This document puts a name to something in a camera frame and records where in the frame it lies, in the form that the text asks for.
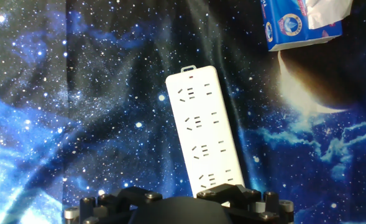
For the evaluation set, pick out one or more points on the blue tissue box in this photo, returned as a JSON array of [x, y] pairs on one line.
[[288, 25]]

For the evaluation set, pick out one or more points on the galaxy print cloth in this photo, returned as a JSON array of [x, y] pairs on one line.
[[92, 109]]

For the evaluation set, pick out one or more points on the white tissue sheet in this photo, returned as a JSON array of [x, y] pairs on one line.
[[325, 12]]

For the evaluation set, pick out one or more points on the white power strip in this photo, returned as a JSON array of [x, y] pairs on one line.
[[204, 133]]

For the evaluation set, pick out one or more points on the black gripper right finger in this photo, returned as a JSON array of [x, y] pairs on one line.
[[251, 202]]

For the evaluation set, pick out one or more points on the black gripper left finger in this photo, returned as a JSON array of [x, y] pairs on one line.
[[108, 205]]

